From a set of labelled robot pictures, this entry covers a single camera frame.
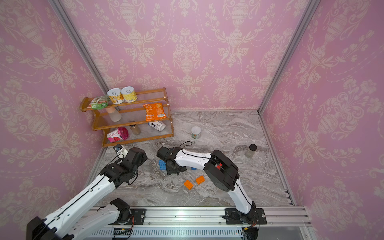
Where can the orange chips bag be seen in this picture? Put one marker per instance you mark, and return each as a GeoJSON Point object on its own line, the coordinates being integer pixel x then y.
{"type": "Point", "coordinates": [154, 112]}

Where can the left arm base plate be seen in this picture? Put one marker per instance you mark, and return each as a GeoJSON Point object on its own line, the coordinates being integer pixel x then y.
{"type": "Point", "coordinates": [132, 216]}

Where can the wooden three-tier shelf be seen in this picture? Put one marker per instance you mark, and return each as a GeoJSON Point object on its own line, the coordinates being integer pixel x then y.
{"type": "Point", "coordinates": [135, 114]}

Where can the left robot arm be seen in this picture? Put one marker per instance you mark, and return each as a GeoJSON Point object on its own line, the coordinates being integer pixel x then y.
{"type": "Point", "coordinates": [69, 223]}

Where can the green snack packet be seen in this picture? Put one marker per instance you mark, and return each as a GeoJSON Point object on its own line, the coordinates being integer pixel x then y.
{"type": "Point", "coordinates": [98, 103]}

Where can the translucent plastic cup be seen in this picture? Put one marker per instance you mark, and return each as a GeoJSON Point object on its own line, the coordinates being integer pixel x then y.
{"type": "Point", "coordinates": [114, 114]}

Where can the light blue large lego brick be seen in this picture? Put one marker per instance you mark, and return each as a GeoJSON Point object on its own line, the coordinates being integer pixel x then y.
{"type": "Point", "coordinates": [162, 165]}

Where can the small green white-lid cup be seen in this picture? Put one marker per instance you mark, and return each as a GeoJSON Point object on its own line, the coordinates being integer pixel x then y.
{"type": "Point", "coordinates": [196, 132]}

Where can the black-lid grey jar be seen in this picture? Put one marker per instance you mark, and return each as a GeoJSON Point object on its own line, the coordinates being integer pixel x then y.
{"type": "Point", "coordinates": [251, 151]}

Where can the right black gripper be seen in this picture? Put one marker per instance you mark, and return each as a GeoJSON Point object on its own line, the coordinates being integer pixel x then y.
{"type": "Point", "coordinates": [169, 171]}

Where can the orange lego brick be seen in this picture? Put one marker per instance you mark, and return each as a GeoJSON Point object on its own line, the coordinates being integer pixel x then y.
{"type": "Point", "coordinates": [200, 180]}
{"type": "Point", "coordinates": [188, 185]}

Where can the orange-label white can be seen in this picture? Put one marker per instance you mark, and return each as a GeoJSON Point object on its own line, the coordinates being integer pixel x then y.
{"type": "Point", "coordinates": [116, 96]}

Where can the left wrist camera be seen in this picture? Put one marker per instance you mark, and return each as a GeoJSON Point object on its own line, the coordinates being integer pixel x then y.
{"type": "Point", "coordinates": [121, 152]}

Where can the aluminium mounting rail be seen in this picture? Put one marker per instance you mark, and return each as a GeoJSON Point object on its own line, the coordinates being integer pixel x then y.
{"type": "Point", "coordinates": [283, 223]}

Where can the orange lego brick front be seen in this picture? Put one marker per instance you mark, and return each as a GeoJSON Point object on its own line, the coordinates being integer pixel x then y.
{"type": "Point", "coordinates": [188, 185]}

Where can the yellow-label white can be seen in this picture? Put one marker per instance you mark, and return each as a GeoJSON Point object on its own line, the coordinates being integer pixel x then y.
{"type": "Point", "coordinates": [129, 94]}

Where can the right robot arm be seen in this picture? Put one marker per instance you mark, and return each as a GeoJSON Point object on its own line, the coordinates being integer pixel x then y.
{"type": "Point", "coordinates": [220, 170]}

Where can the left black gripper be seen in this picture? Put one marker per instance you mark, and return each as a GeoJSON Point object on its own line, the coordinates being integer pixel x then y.
{"type": "Point", "coordinates": [145, 158]}

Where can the white blueberry yogurt bottle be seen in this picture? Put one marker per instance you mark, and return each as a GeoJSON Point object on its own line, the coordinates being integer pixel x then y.
{"type": "Point", "coordinates": [157, 125]}

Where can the pink strawberry drink cup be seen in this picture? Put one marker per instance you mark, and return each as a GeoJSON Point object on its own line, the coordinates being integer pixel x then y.
{"type": "Point", "coordinates": [120, 134]}

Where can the brown spice jar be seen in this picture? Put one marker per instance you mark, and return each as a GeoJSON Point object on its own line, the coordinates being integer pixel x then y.
{"type": "Point", "coordinates": [135, 129]}

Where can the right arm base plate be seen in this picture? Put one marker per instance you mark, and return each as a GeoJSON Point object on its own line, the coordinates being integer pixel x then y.
{"type": "Point", "coordinates": [254, 217]}

